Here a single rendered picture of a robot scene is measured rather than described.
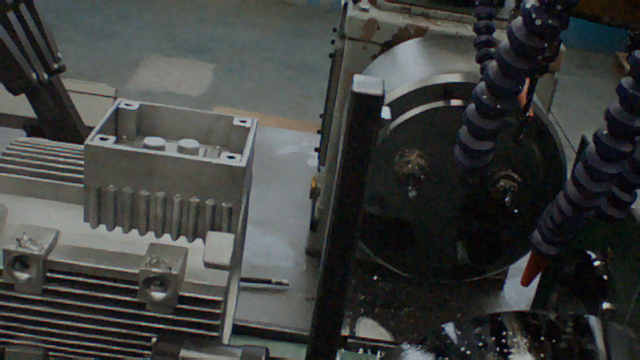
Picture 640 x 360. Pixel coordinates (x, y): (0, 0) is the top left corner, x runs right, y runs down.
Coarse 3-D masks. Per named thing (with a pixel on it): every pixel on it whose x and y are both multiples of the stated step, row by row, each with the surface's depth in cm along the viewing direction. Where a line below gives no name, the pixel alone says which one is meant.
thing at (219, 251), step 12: (252, 180) 74; (0, 204) 61; (0, 216) 61; (0, 228) 61; (216, 240) 61; (228, 240) 61; (204, 252) 61; (216, 252) 61; (228, 252) 61; (204, 264) 61; (216, 264) 61; (228, 264) 61; (0, 348) 65
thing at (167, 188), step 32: (96, 128) 63; (128, 128) 68; (160, 128) 70; (192, 128) 70; (224, 128) 69; (256, 128) 69; (96, 160) 60; (128, 160) 60; (160, 160) 60; (192, 160) 60; (224, 160) 61; (96, 192) 61; (128, 192) 61; (160, 192) 61; (192, 192) 61; (224, 192) 61; (96, 224) 62; (128, 224) 62; (160, 224) 62; (192, 224) 62; (224, 224) 62
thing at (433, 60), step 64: (384, 64) 95; (448, 64) 87; (448, 128) 85; (512, 128) 85; (384, 192) 89; (448, 192) 88; (512, 192) 84; (384, 256) 93; (448, 256) 92; (512, 256) 92
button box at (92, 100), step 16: (64, 80) 88; (80, 80) 88; (0, 96) 88; (16, 96) 88; (80, 96) 88; (96, 96) 88; (112, 96) 88; (0, 112) 87; (16, 112) 87; (32, 112) 87; (80, 112) 88; (96, 112) 88; (16, 128) 93
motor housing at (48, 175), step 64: (0, 192) 63; (64, 192) 63; (0, 256) 61; (64, 256) 60; (128, 256) 62; (192, 256) 63; (0, 320) 62; (64, 320) 61; (128, 320) 61; (192, 320) 61
